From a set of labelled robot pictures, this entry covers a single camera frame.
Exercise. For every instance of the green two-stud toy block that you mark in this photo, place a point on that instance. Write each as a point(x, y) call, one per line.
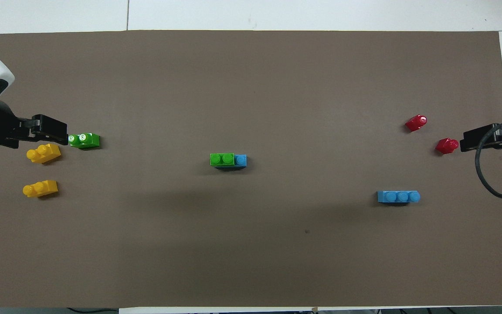
point(221, 159)
point(86, 140)

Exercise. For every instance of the blue three-stud toy block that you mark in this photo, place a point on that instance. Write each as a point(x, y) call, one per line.
point(398, 197)
point(241, 161)

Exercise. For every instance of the yellow two-stud toy block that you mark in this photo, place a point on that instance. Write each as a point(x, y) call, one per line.
point(44, 153)
point(41, 189)

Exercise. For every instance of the red one-stud toy block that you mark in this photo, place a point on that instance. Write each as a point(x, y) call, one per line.
point(446, 145)
point(415, 123)

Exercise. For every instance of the brown table mat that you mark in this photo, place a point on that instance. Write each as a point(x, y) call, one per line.
point(251, 244)

